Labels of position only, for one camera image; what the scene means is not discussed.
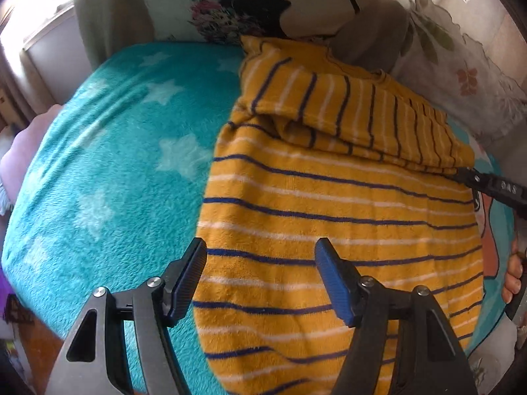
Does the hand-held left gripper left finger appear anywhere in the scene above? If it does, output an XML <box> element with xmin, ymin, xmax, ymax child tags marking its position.
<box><xmin>53</xmin><ymin>237</ymin><xmax>208</xmax><ymax>395</ymax></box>

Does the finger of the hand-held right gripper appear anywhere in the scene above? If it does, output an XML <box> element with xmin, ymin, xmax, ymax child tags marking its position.
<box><xmin>450</xmin><ymin>166</ymin><xmax>527</xmax><ymax>211</ymax></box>

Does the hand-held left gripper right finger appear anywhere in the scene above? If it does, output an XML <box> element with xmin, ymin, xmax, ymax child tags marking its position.
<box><xmin>315</xmin><ymin>237</ymin><xmax>481</xmax><ymax>395</ymax></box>

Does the yellow striped baby garment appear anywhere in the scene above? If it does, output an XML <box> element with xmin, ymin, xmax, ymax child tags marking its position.
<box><xmin>193</xmin><ymin>35</ymin><xmax>485</xmax><ymax>395</ymax></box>

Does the person's right hand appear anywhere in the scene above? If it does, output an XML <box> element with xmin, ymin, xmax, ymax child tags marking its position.
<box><xmin>502</xmin><ymin>235</ymin><xmax>523</xmax><ymax>306</ymax></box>

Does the white lace leaf cloth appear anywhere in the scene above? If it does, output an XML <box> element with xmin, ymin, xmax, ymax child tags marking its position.
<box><xmin>387</xmin><ymin>0</ymin><xmax>527</xmax><ymax>143</ymax></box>

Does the teal star print blanket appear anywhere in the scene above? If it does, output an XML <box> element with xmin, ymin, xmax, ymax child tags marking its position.
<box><xmin>1</xmin><ymin>40</ymin><xmax>516</xmax><ymax>395</ymax></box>

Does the pink cloth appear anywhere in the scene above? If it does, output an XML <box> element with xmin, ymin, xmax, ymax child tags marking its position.
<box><xmin>0</xmin><ymin>104</ymin><xmax>63</xmax><ymax>215</ymax></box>

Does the beige curtain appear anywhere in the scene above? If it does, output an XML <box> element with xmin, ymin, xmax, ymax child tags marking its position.
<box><xmin>74</xmin><ymin>0</ymin><xmax>159</xmax><ymax>70</ymax></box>

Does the floral print pillow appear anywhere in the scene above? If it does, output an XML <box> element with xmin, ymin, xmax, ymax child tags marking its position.
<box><xmin>138</xmin><ymin>0</ymin><xmax>412</xmax><ymax>47</ymax></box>

